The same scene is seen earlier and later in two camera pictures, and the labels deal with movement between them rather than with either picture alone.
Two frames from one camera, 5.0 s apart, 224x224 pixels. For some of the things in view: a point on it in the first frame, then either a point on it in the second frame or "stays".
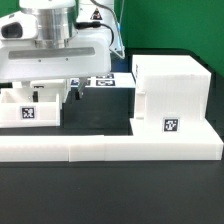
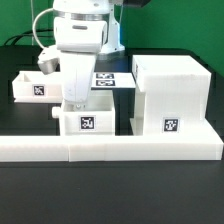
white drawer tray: x=18 y=110 → x=97 y=119
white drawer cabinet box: x=171 y=94 stays
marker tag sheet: x=114 y=80 stays
